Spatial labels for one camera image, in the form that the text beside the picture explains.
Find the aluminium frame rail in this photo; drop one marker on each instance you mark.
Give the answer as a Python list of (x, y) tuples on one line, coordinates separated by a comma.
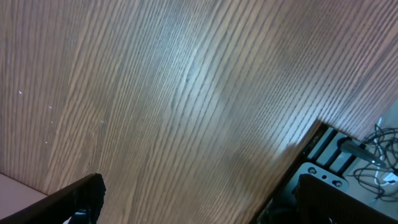
[(324, 151)]

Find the white cardboard box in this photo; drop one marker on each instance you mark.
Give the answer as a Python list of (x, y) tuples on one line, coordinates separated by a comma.
[(15, 196)]

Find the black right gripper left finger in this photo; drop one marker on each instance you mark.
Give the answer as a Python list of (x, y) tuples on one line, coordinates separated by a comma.
[(79, 202)]

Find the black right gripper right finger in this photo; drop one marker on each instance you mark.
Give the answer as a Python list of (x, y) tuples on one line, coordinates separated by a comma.
[(320, 203)]

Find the grey metal mounting plate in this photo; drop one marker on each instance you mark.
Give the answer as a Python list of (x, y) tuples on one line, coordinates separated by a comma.
[(287, 197)]

